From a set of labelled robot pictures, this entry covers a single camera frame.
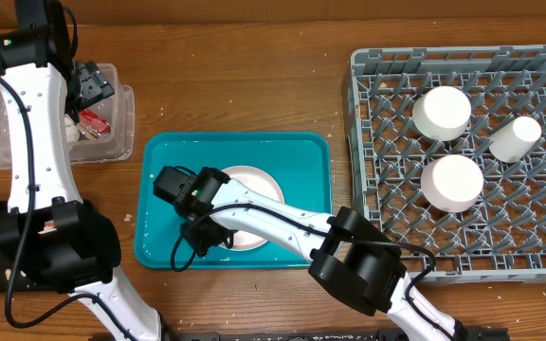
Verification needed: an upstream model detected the brown cardboard backdrop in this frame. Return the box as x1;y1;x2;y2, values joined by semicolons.
0;0;546;29

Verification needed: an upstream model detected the clear plastic bin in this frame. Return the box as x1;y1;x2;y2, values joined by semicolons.
0;63;136;170

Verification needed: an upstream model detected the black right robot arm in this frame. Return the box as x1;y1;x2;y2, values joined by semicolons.
154;166;468;340

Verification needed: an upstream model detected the pale green bowl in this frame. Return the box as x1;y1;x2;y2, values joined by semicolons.
412;86;471;141

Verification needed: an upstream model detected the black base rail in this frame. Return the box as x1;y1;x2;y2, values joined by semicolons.
172;328;511;341

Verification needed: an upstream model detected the large pink plate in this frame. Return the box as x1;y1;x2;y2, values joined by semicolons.
219;166;285;251

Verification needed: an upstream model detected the white upside-down cup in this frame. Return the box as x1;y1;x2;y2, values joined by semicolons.
489;117;542;163

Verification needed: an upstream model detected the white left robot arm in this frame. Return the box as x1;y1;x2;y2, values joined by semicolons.
0;1;171;340

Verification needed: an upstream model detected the grey plastic dish rack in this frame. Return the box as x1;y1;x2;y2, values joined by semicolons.
343;45;546;285

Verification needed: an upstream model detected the teal plastic tray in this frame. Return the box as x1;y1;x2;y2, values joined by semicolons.
135;132;333;269

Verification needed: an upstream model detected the red snack wrapper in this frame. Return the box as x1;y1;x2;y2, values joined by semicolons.
77;109;111;140

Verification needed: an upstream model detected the white paper napkin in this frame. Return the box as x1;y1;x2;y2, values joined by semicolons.
64;115;81;143

